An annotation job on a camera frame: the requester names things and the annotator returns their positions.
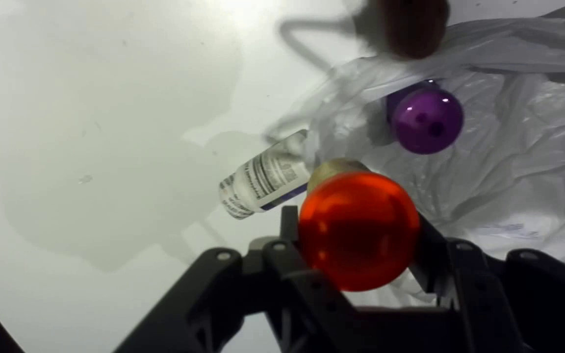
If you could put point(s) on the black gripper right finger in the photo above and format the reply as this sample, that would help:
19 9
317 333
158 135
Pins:
482 305

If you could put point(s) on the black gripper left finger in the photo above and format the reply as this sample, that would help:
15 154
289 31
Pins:
209 305

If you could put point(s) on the white labelled pill bottle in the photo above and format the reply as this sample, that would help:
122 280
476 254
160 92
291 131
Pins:
270 180

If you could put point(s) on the orange lid small container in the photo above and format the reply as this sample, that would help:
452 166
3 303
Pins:
360 229

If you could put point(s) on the purple lid small container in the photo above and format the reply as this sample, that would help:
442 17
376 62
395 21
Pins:
425 119

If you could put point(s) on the white plastic bag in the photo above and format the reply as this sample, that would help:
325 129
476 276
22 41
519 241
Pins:
501 186

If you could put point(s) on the brown deer plush toy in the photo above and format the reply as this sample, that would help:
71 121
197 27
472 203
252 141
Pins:
405 29

